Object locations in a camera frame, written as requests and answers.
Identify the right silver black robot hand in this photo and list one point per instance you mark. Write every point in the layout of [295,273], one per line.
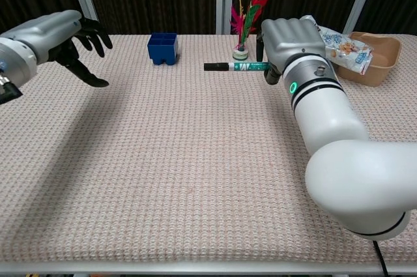
[290,39]

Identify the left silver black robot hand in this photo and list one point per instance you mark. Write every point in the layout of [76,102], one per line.
[49,32]

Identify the green white marker pen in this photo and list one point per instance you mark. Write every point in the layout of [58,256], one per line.
[246,66]

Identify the black marker cap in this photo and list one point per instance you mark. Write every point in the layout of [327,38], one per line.
[215,66]

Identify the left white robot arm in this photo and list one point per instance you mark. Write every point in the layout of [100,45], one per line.
[14,62]

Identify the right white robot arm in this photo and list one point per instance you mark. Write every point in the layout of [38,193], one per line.
[325,110]

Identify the red green feather shuttlecock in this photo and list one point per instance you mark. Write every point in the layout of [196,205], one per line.
[252,18]

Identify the white blue snack bag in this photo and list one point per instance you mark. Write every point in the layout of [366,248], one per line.
[348,50]

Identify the brown paper tray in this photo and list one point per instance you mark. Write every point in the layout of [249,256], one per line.
[381,58]

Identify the blue compartment box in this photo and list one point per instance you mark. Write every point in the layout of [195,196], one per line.
[162,49]

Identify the pink woven tablecloth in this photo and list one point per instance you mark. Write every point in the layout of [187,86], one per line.
[169,159]

